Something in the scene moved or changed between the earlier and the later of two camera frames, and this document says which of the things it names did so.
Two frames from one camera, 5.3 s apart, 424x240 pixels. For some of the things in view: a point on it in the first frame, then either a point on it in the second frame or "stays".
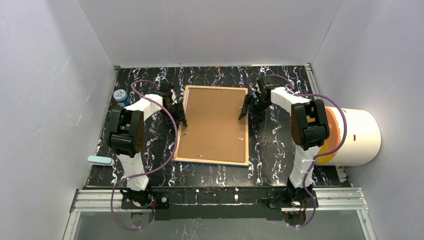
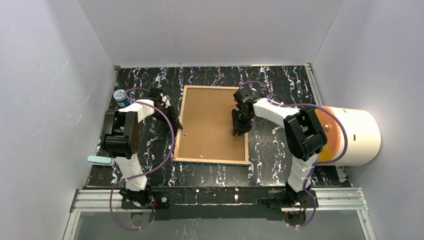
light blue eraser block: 100,160 stays
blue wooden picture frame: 214,134 stays
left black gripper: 175,108 to 170,112
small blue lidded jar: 121,96 stays
